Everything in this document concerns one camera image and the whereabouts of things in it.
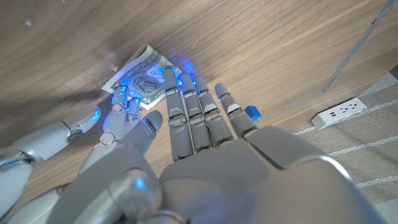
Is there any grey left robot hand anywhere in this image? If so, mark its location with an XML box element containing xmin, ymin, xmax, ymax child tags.
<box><xmin>46</xmin><ymin>68</ymin><xmax>388</xmax><ymax>224</ymax></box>

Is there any one dollar bill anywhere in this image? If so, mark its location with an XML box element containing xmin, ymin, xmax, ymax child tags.
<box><xmin>101</xmin><ymin>43</ymin><xmax>184</xmax><ymax>111</ymax></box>

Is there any small blue block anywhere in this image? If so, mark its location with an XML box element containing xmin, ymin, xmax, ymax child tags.
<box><xmin>244</xmin><ymin>105</ymin><xmax>262</xmax><ymax>122</ymax></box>

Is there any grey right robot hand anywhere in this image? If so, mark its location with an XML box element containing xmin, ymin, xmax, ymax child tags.
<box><xmin>0</xmin><ymin>85</ymin><xmax>142</xmax><ymax>224</ymax></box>

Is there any white power strip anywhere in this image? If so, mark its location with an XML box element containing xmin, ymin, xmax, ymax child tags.
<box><xmin>310</xmin><ymin>97</ymin><xmax>368</xmax><ymax>130</ymax></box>

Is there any beige striped curtain backdrop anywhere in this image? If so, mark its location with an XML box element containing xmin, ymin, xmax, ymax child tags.
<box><xmin>290</xmin><ymin>73</ymin><xmax>398</xmax><ymax>224</ymax></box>

